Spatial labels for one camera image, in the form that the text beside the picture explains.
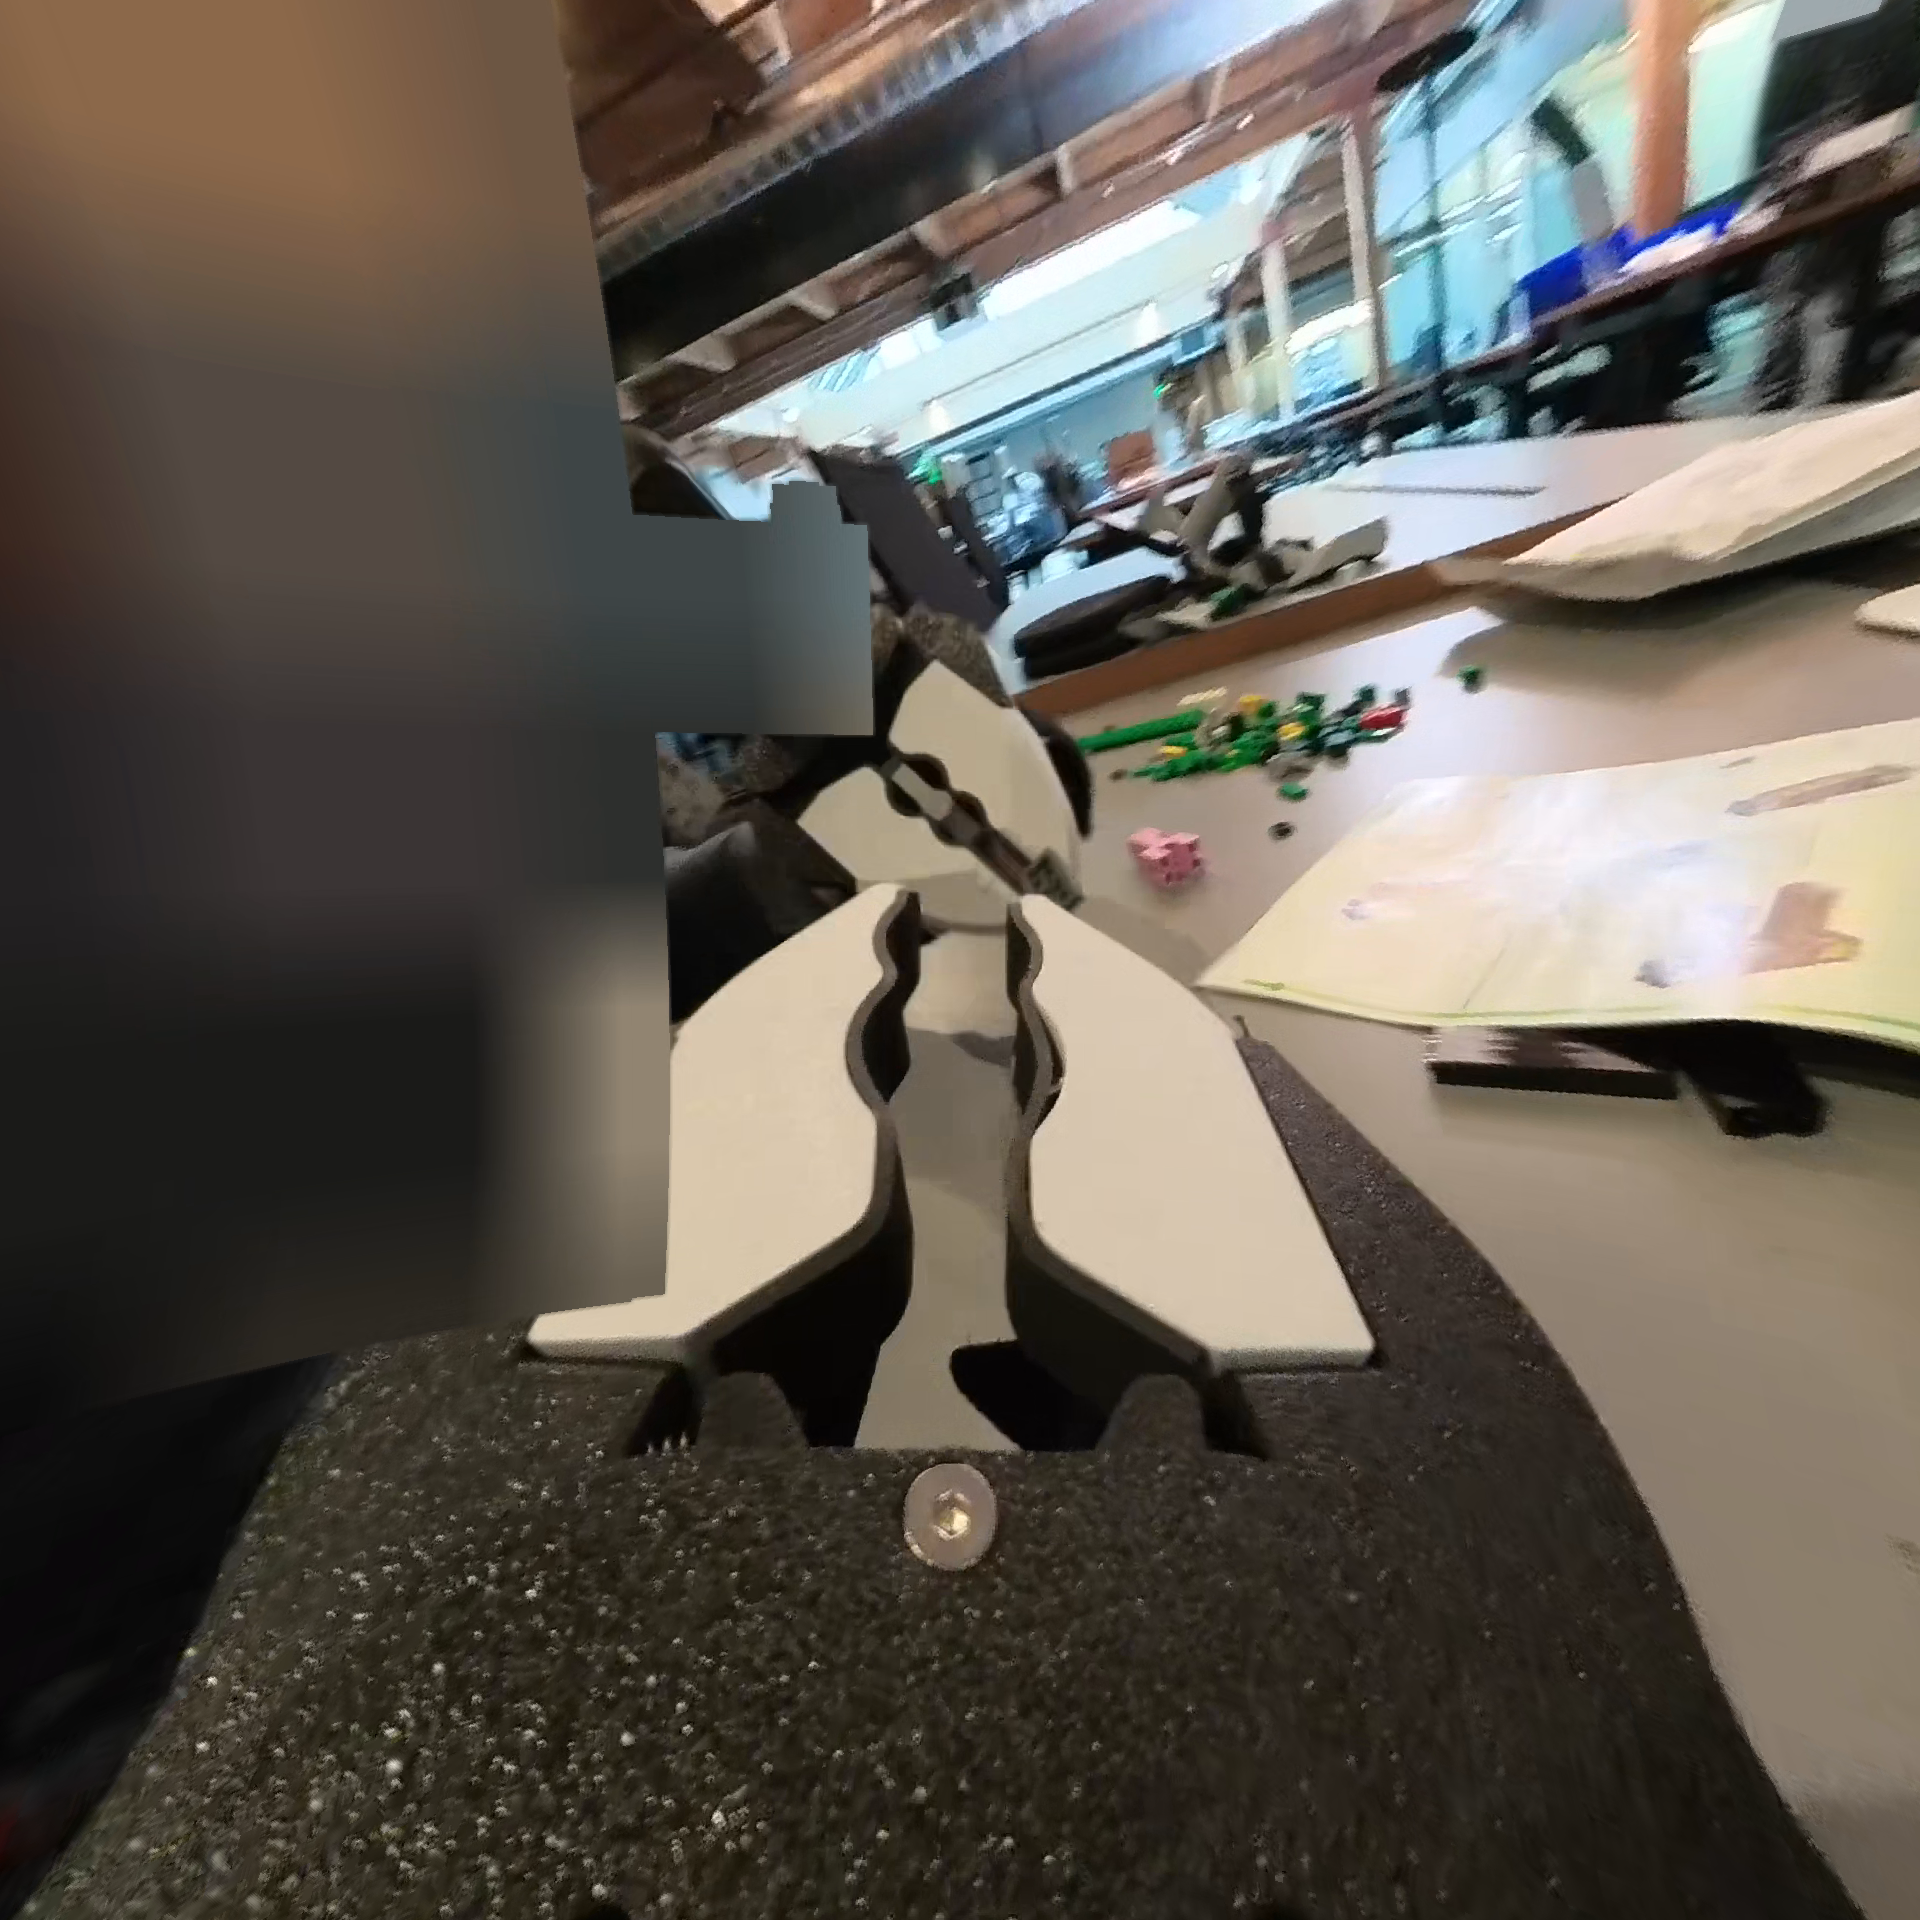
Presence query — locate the grey desk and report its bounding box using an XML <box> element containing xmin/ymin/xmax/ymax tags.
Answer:
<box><xmin>901</xmin><ymin>570</ymin><xmax>1920</xmax><ymax>1920</ymax></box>

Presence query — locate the long black brick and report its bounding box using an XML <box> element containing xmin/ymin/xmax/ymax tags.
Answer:
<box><xmin>1691</xmin><ymin>1030</ymin><xmax>1829</xmax><ymax>1135</ymax></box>
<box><xmin>1421</xmin><ymin>1023</ymin><xmax>1685</xmax><ymax>1102</ymax></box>

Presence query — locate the instruction booklet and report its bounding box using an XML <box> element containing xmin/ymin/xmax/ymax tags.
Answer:
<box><xmin>1197</xmin><ymin>717</ymin><xmax>1920</xmax><ymax>1052</ymax></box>

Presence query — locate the blue bin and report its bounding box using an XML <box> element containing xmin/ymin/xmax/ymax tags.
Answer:
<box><xmin>1510</xmin><ymin>207</ymin><xmax>1734</xmax><ymax>308</ymax></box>

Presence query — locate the pile of small green bricks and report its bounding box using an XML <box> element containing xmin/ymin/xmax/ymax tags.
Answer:
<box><xmin>1077</xmin><ymin>682</ymin><xmax>1420</xmax><ymax>792</ymax></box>

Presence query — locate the black zipped case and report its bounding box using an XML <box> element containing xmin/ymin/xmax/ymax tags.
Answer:
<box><xmin>1013</xmin><ymin>575</ymin><xmax>1190</xmax><ymax>672</ymax></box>

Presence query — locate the white desk with wooden edge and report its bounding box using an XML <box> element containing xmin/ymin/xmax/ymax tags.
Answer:
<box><xmin>996</xmin><ymin>435</ymin><xmax>1920</xmax><ymax>723</ymax></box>

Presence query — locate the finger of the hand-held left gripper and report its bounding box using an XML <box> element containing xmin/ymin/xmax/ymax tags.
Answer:
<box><xmin>885</xmin><ymin>655</ymin><xmax>1093</xmax><ymax>903</ymax></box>
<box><xmin>791</xmin><ymin>768</ymin><xmax>1044</xmax><ymax>935</ymax></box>

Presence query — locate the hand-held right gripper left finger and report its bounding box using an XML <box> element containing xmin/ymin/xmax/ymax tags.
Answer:
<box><xmin>528</xmin><ymin>884</ymin><xmax>924</xmax><ymax>1370</ymax></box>

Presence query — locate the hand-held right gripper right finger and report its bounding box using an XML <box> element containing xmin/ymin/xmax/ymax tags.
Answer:
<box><xmin>1002</xmin><ymin>896</ymin><xmax>1375</xmax><ymax>1374</ymax></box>

